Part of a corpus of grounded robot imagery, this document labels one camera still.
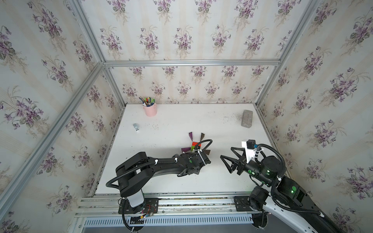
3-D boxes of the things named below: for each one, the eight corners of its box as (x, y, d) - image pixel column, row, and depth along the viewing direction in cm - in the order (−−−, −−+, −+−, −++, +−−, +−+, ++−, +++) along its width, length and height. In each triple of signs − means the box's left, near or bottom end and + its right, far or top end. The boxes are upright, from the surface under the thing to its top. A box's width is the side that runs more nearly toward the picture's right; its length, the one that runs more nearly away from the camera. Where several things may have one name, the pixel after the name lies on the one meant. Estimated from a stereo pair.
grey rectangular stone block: (240, 126, 109) (242, 123, 106) (243, 111, 119) (244, 108, 116) (250, 129, 107) (251, 126, 104) (251, 113, 118) (253, 110, 115)
